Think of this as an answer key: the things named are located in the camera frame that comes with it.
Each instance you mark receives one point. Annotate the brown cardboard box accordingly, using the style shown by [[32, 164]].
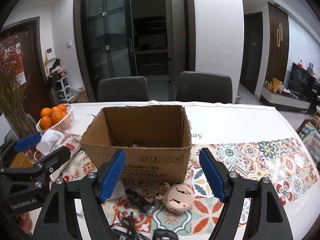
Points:
[[150, 160]]

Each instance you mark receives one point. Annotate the white wall intercom panel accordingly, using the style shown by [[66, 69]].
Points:
[[50, 54]]

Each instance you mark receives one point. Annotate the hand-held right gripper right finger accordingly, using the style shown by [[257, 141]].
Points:
[[212, 177]]

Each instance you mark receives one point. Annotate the small trash bin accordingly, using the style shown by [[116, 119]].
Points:
[[238, 99]]

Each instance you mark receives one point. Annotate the pink round device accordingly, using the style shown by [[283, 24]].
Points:
[[178, 197]]

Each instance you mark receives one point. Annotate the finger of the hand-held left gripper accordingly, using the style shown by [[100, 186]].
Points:
[[53, 157], [27, 141]]

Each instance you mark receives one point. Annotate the pile of oranges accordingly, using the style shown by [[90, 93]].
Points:
[[53, 116]]

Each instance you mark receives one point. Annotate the white plastic fruit basket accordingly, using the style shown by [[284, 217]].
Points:
[[63, 123]]

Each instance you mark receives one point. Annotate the sliding glass door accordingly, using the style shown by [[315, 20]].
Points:
[[110, 42]]

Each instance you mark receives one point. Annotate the chair with patterned cushion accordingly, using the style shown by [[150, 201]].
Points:
[[308, 135]]

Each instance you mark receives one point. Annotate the white television cabinet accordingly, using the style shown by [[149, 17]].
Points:
[[280, 98]]

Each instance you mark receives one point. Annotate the dark brown wooden door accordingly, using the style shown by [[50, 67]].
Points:
[[32, 62]]

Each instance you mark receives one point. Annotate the yellow wicker box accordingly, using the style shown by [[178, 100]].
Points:
[[21, 161]]

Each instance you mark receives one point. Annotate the black television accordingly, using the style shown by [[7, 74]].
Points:
[[301, 80]]

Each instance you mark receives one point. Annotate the yellow bag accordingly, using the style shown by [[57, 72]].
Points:
[[276, 85]]

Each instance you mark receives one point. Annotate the glass vase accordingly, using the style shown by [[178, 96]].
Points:
[[20, 122]]

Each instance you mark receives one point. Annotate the grey refrigerator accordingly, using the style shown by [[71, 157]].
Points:
[[173, 42]]

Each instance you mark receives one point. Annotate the dark grey dining chair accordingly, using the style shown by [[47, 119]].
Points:
[[122, 88], [203, 86]]

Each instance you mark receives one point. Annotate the dried flower bouquet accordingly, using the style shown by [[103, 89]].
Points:
[[11, 80]]

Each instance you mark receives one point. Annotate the patterned fabric tissue box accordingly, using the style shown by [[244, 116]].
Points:
[[53, 140]]

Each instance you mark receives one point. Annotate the black computer mouse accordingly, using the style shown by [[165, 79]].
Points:
[[165, 235]]

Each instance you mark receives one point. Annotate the white shoe rack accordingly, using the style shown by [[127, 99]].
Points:
[[61, 90]]

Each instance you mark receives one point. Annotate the black flashlight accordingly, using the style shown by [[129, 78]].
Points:
[[138, 200]]

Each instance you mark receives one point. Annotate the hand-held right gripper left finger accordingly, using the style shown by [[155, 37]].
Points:
[[112, 177]]

